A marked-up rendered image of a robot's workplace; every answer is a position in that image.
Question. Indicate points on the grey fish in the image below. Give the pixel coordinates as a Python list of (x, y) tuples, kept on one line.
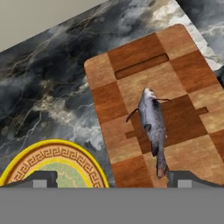
[(152, 122)]

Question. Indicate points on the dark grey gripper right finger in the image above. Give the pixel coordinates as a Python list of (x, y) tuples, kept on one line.
[(180, 178)]

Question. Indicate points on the yellow rimmed patterned plate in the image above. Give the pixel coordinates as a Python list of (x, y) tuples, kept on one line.
[(67, 163)]

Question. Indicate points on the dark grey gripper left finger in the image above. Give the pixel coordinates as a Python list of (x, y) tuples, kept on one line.
[(43, 178)]

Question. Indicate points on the checkered wooden cutting board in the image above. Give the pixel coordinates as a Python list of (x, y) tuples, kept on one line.
[(163, 110)]

